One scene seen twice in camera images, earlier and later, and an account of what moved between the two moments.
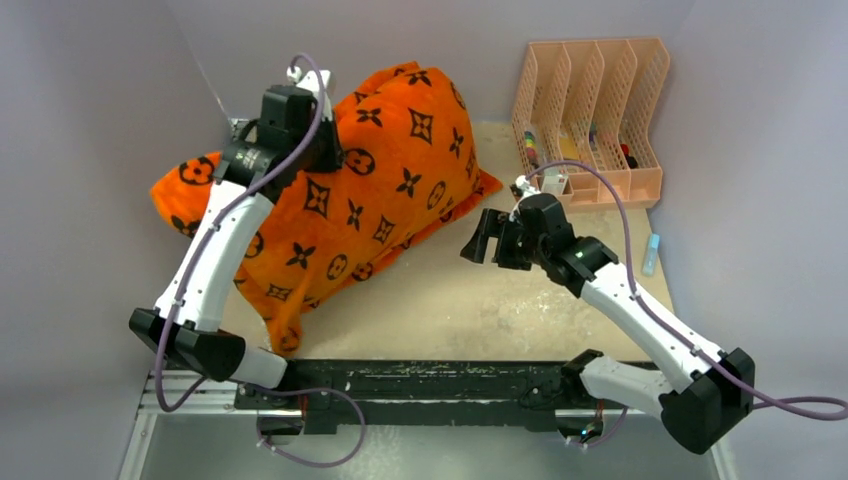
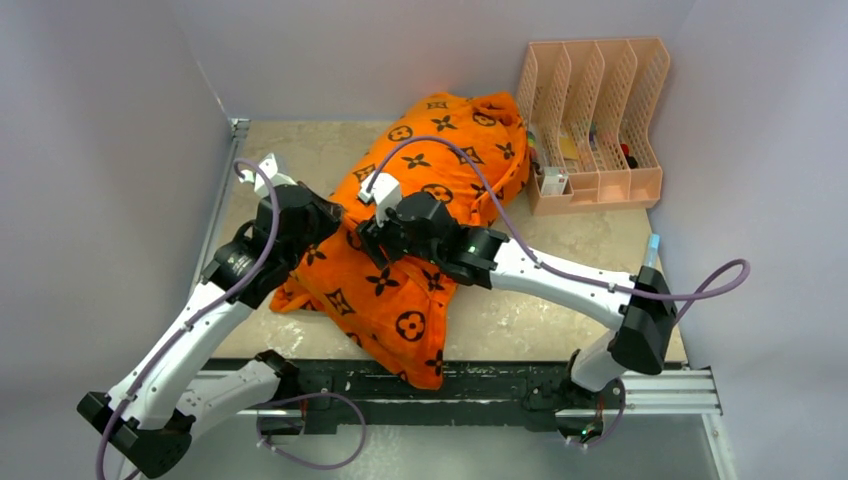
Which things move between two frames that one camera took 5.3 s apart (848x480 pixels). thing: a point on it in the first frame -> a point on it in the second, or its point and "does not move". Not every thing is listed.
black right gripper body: (537, 250) -> (395, 241)
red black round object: (631, 161) does not move
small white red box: (554, 184) does not move
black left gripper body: (297, 143) -> (320, 222)
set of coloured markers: (530, 142) does not move
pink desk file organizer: (597, 102) does not move
